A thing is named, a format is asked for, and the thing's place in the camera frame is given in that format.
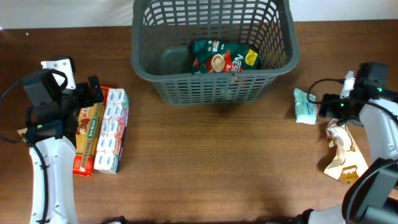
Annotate light blue tissue packet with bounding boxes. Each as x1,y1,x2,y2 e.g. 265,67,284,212
294,88,318,124

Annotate red San Remo pasta pack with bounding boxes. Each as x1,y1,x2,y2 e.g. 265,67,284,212
73,86,109,176

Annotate Kleenex tissue multipack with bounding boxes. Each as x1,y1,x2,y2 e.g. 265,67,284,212
94,87,129,174

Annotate beige cookie bag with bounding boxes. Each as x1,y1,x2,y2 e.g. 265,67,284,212
323,118,368,184
17,128,27,139

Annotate green Nescafe coffee bag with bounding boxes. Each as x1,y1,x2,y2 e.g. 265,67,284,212
191,40,261,75

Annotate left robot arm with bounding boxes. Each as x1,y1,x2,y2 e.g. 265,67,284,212
21,68,104,223

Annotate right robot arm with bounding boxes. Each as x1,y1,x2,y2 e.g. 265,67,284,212
294,62,397,223

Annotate dark grey plastic basket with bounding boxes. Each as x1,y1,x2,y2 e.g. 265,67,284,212
131,0,300,105

